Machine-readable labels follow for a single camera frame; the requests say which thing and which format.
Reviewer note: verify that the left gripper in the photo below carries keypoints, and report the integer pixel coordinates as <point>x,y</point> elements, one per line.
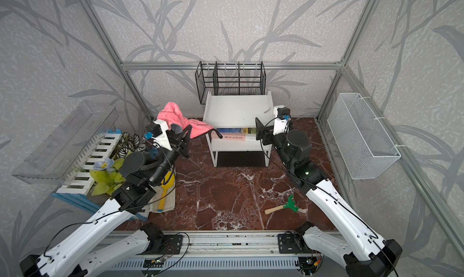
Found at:
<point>176,136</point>

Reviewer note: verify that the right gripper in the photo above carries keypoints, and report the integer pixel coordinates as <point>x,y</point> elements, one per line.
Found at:
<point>261,130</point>

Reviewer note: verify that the pink cloth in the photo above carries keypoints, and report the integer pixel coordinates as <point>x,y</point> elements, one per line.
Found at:
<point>172,115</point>

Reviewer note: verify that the white two-tier bookshelf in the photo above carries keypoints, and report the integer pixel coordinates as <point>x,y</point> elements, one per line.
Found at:
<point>234,117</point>

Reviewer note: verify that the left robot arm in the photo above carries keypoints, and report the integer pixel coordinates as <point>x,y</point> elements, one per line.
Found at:
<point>75,255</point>

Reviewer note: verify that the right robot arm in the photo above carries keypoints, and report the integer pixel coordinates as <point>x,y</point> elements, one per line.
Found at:
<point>360,250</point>

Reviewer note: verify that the yellow toy shovel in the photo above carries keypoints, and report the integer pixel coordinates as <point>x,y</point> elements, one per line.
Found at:
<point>167,184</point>

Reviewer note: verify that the blue book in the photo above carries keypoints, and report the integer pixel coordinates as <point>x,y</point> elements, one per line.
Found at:
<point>230,130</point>

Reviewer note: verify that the green toy rake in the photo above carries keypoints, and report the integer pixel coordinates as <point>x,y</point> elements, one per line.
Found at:
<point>290,204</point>

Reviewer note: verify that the green artificial plant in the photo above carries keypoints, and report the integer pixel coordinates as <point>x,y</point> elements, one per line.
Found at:
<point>106,175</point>

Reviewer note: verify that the blue white picket crate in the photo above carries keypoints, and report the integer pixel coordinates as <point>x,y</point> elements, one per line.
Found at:
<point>77,192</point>

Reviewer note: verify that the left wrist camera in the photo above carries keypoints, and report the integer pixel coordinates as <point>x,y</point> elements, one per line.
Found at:
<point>156,133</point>

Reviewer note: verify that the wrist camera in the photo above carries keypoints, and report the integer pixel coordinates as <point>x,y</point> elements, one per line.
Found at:
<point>156,133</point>
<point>282,119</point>

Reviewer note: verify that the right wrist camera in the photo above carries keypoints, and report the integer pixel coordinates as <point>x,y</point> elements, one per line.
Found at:
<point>282,119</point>

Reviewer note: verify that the black wire basket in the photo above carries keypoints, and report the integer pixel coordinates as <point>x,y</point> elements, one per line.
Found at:
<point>236,79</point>

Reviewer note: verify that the white wire basket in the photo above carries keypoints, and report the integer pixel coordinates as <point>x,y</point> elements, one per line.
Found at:
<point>365,147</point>

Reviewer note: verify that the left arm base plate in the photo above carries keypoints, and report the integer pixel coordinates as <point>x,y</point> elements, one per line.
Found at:
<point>170,243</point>

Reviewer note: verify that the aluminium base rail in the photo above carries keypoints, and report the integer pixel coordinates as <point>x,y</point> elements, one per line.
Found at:
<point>257,243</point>

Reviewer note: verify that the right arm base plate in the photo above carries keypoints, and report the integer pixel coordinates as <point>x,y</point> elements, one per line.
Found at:
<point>292,243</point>

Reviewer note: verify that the clear plastic wall shelf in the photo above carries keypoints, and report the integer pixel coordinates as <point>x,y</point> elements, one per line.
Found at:
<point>58,159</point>

